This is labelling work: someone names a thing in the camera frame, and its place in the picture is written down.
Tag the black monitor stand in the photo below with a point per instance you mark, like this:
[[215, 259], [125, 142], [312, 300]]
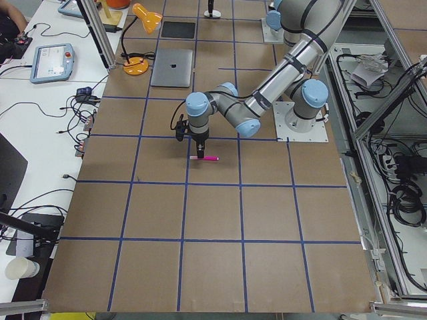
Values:
[[35, 234]]

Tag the white paper cup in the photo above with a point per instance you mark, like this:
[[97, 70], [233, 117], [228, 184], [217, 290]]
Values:
[[21, 268]]

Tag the aluminium frame post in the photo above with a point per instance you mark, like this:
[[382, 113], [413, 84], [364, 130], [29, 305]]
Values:
[[97, 31]]

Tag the white computer mouse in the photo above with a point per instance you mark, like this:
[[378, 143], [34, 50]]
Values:
[[215, 14]]

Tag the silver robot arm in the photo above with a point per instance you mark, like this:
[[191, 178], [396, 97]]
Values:
[[310, 29], [274, 15]]

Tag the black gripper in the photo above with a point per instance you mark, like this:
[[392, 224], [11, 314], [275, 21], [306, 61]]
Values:
[[199, 140]]

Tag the black power adapter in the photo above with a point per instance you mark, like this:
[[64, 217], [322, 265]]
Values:
[[111, 28]]

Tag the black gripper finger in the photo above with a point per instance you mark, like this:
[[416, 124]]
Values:
[[210, 7]]

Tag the silver laptop notebook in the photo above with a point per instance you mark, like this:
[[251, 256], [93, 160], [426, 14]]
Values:
[[172, 68]]

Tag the black mousepad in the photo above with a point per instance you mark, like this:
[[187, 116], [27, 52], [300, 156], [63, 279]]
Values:
[[178, 30]]

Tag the orange cylinder container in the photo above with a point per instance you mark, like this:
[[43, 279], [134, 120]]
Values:
[[118, 4]]

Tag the wooden stand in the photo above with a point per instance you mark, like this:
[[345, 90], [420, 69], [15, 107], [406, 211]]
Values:
[[108, 16]]

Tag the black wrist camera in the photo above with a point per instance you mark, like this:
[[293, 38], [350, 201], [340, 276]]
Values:
[[182, 128]]

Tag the pink highlighter pen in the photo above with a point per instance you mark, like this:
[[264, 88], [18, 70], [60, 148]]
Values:
[[206, 158]]

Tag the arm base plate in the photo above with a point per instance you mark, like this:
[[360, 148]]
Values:
[[273, 33], [290, 128]]

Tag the blue teach pendant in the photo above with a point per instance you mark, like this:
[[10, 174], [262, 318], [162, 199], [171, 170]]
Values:
[[52, 63], [70, 8]]

